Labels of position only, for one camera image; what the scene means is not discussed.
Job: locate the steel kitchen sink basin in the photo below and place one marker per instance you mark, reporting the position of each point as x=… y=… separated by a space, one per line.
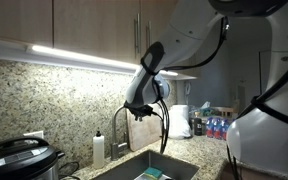
x=124 y=168

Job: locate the dark bottle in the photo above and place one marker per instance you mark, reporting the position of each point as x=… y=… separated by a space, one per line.
x=197 y=126

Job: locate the steel gooseneck kitchen faucet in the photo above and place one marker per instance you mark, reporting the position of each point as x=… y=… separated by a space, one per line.
x=114 y=140

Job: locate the under-cabinet light strip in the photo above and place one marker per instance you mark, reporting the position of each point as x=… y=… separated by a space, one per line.
x=77 y=56

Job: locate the white wall outlet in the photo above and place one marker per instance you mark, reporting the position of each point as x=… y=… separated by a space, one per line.
x=34 y=134

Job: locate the white paper towel roll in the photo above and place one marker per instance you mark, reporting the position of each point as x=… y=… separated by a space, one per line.
x=179 y=123

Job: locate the teal kitchen sponge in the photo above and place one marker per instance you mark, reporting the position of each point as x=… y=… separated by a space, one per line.
x=152 y=172

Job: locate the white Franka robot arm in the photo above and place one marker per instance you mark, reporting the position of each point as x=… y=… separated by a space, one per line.
x=267 y=143

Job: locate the steel black pressure cooker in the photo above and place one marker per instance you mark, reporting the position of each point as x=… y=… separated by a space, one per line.
x=17 y=160

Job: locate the wooden upper cabinet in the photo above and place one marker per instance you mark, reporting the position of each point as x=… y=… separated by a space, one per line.
x=94 y=26

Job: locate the teal tissue box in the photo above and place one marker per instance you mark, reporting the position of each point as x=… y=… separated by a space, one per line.
x=200 y=108

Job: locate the white soap bottle black cap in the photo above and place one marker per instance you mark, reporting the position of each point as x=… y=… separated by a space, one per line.
x=98 y=153

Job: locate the wooden cutting board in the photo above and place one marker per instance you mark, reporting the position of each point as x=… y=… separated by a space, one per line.
x=144 y=136

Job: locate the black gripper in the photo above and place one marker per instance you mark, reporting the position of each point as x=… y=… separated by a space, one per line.
x=139 y=110

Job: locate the wooden crate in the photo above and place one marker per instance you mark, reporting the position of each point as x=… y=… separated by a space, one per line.
x=224 y=111

